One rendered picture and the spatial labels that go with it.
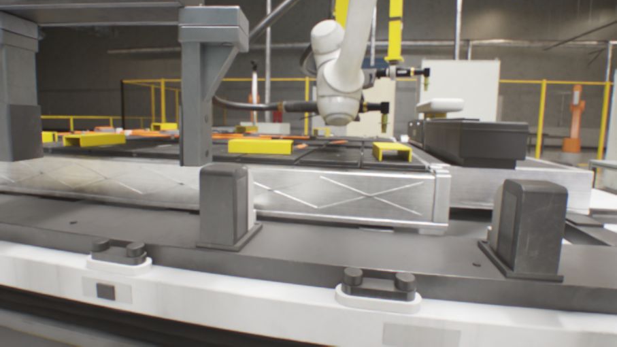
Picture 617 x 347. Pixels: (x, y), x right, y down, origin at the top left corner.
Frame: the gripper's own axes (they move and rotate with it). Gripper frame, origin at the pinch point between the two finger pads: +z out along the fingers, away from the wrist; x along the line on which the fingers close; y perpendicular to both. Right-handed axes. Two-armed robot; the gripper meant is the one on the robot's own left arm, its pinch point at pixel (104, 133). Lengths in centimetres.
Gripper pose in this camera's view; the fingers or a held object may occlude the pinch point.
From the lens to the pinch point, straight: 25.7
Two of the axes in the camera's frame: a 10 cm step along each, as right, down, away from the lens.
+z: -0.2, 9.9, 1.1
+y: 0.1, -1.1, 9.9
